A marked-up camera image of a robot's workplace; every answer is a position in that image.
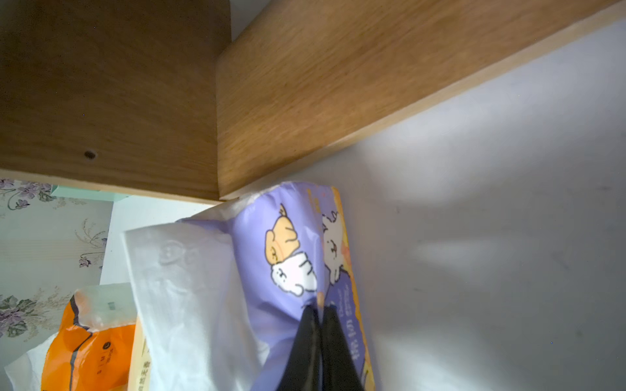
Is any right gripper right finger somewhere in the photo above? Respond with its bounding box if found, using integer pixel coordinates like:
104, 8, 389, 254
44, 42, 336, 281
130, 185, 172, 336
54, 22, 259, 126
321, 306, 364, 391

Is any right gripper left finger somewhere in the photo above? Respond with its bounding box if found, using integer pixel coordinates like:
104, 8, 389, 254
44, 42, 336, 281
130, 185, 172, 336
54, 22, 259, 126
276, 306, 322, 391

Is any white-blue tissue pack bottom shelf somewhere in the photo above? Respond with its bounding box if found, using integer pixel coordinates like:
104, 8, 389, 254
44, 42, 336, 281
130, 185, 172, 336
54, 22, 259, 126
124, 182, 376, 390

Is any yellow tissue pack bottom shelf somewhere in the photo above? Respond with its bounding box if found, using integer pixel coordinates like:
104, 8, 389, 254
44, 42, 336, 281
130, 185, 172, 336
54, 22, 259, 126
127, 318, 152, 391

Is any orange tissue pack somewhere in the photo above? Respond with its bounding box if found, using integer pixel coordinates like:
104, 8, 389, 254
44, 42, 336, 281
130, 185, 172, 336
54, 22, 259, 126
3, 282, 139, 391

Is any wooden three-tier shelf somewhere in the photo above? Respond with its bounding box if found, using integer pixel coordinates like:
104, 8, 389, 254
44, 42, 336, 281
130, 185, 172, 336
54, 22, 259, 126
1, 1, 625, 202

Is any green desk file organizer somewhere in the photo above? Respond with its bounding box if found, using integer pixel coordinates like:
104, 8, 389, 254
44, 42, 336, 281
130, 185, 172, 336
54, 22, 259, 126
51, 185, 129, 202

